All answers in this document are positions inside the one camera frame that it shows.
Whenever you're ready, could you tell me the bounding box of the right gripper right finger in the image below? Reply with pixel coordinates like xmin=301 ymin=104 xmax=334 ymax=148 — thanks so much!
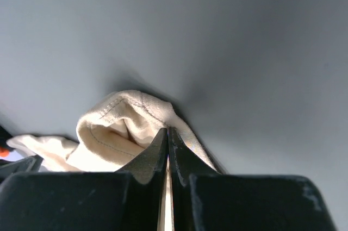
xmin=168 ymin=129 xmax=335 ymax=231

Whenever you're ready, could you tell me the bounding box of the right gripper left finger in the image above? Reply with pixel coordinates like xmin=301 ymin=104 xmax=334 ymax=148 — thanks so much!
xmin=1 ymin=128 xmax=168 ymax=230

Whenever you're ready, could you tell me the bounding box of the beige t shirt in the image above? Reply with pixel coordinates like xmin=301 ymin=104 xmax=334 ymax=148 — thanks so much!
xmin=7 ymin=90 xmax=216 ymax=230

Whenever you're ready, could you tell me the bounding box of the orange folded t shirt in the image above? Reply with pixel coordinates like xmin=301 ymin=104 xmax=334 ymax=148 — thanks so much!
xmin=0 ymin=147 xmax=10 ymax=158

